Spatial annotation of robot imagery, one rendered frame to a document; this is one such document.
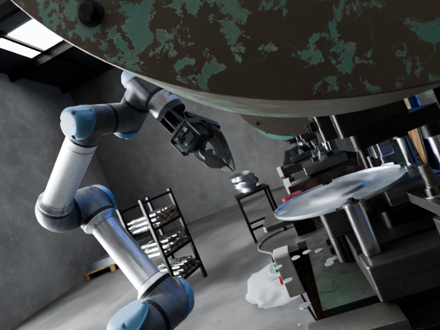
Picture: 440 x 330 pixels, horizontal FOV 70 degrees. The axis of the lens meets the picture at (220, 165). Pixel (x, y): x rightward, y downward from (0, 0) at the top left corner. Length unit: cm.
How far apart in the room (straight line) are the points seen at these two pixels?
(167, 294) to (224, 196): 663
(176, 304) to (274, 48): 83
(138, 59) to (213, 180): 729
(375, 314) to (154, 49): 47
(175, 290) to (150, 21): 82
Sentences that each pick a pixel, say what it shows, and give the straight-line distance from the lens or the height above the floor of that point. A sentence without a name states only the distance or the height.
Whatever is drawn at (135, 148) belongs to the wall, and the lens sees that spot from 816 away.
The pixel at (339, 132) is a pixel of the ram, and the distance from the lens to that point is 67.
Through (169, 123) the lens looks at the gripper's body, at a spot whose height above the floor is 107.
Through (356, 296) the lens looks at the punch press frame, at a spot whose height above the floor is 65.
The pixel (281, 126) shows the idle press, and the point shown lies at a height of 102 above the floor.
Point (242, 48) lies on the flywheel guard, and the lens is 27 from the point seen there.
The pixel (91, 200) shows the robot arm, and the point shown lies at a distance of 110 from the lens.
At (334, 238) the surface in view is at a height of 70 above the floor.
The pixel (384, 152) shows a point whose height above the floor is 83.
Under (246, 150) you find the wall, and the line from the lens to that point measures 738.
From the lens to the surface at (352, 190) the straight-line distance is 70.
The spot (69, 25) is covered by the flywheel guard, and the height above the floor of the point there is 110.
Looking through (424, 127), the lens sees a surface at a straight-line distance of 68.
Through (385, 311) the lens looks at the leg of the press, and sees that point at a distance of 57.
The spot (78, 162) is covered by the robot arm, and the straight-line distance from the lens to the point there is 86.
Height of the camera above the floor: 93
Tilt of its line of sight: 1 degrees up
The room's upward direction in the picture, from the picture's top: 23 degrees counter-clockwise
